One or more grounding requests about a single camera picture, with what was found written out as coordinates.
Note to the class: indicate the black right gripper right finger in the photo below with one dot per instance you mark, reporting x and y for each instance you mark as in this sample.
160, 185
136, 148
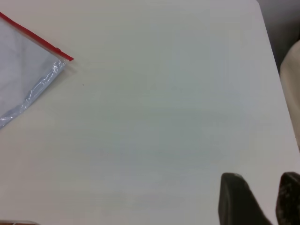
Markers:
289, 199

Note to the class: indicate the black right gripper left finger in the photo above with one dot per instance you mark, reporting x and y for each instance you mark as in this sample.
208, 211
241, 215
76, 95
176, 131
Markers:
239, 201

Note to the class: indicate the clear plastic bag red zipper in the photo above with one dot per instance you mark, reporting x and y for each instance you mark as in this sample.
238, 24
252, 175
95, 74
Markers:
21, 70

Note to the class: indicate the red zipper slider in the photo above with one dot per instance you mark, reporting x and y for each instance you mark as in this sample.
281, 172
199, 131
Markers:
58, 50

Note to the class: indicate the beige rounded object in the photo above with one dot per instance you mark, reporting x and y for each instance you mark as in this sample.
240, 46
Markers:
291, 93

